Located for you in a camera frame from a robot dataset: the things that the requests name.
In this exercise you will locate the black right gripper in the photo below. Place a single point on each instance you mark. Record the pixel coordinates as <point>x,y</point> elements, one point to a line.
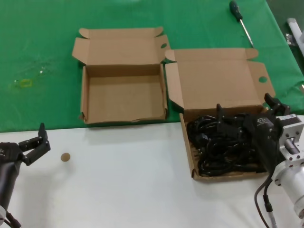
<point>263,135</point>

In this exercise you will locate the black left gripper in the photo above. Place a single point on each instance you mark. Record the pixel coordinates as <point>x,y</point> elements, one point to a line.
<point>8,161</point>

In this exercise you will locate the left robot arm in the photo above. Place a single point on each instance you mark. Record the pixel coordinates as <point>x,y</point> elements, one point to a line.
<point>1,211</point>

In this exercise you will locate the open brown cardboard box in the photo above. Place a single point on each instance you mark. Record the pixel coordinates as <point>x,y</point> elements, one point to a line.
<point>118,111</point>
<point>213,76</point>

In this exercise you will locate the round brown cardboard disc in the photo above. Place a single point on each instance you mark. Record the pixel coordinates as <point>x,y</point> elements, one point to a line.
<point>65,156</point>

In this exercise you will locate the small pale object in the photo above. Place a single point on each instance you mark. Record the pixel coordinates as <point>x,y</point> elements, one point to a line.
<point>302,86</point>

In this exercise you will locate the white aluminium profile bar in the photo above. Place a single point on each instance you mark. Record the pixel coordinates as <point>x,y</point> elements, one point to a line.
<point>294,27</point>

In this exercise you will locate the green table mat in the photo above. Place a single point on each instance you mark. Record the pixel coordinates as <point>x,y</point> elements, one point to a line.
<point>35,35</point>

